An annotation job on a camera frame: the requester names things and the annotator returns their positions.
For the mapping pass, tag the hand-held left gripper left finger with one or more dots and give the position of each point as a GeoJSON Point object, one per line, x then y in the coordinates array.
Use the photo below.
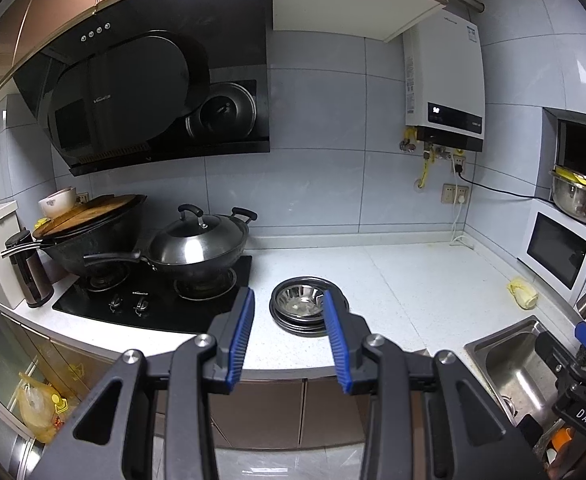
{"type": "Point", "coordinates": [238, 340]}

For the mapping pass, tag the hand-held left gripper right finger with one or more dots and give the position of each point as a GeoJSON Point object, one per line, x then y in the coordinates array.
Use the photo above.
{"type": "Point", "coordinates": [337, 340]}

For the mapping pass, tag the deep steel plate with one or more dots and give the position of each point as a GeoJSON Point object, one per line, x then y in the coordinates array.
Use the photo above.
{"type": "Point", "coordinates": [298, 327]}

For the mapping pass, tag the stack of steel bowls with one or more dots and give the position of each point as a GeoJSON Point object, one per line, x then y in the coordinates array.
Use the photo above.
{"type": "Point", "coordinates": [340, 292]}

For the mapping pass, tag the steel bowl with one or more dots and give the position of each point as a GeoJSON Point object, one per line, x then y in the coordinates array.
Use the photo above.
{"type": "Point", "coordinates": [298, 301]}

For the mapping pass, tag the white microwave oven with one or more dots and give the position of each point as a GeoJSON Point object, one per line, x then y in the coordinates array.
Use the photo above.
{"type": "Point", "coordinates": [558, 250]}

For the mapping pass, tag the base cabinet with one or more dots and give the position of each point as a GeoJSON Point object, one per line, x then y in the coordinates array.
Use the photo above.
{"type": "Point", "coordinates": [273, 410]}

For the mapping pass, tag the pale yellow rag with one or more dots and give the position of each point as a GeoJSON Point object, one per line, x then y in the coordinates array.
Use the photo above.
{"type": "Point", "coordinates": [522, 294]}

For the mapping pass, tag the steel sink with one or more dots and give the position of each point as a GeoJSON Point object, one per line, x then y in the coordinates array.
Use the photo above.
{"type": "Point", "coordinates": [508, 365]}

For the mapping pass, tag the steel basin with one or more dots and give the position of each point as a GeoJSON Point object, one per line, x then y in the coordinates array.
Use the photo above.
{"type": "Point", "coordinates": [575, 202]}

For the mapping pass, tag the steel wok lid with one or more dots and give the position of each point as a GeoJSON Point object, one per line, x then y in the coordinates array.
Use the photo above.
{"type": "Point", "coordinates": [198, 240]}

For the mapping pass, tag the yellow lid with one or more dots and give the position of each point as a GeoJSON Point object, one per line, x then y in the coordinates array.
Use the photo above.
{"type": "Point", "coordinates": [580, 179]}

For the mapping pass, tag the black gas cooktop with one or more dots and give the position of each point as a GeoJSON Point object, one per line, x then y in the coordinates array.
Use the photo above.
{"type": "Point", "coordinates": [98, 305]}

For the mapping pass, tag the round wooden board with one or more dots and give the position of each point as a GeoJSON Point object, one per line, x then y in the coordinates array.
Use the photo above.
{"type": "Point", "coordinates": [93, 212]}

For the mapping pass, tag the yellow plastic bag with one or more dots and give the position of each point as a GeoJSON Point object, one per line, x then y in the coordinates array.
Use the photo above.
{"type": "Point", "coordinates": [35, 405]}

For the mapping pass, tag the dark thermos jug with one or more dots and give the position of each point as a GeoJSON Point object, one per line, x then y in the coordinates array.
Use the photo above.
{"type": "Point", "coordinates": [30, 272]}

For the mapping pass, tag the white ceramic bowl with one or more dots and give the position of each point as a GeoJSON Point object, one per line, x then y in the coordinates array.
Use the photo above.
{"type": "Point", "coordinates": [57, 202]}

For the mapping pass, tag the white water heater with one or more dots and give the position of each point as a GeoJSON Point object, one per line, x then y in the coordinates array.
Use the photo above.
{"type": "Point", "coordinates": [443, 75]}

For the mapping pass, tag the black range hood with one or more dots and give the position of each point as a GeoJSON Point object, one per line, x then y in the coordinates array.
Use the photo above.
{"type": "Point", "coordinates": [123, 85]}

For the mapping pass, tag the wall recess window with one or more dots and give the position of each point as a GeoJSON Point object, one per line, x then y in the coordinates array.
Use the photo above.
{"type": "Point", "coordinates": [580, 145]}

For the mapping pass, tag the white wall socket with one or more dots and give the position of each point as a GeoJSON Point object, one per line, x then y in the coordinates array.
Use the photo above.
{"type": "Point", "coordinates": [455, 194]}

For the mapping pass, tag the wall socket with black plug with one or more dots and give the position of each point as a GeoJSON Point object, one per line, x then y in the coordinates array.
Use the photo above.
{"type": "Point", "coordinates": [459, 164]}

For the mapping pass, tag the brown wall cabinet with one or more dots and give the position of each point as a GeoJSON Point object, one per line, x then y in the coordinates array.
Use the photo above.
{"type": "Point", "coordinates": [63, 0]}

